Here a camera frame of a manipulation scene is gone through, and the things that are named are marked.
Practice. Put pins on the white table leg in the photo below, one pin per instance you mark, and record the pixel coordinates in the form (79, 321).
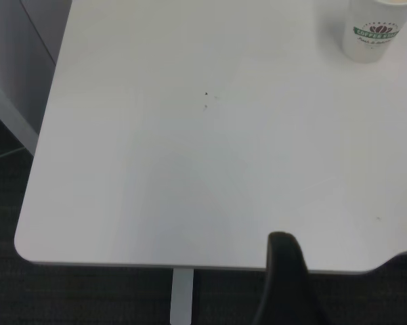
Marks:
(181, 296)

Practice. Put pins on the white paper coffee cup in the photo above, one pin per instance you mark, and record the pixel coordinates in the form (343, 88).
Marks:
(369, 20)

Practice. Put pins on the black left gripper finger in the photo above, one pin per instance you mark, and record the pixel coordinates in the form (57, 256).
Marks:
(284, 284)

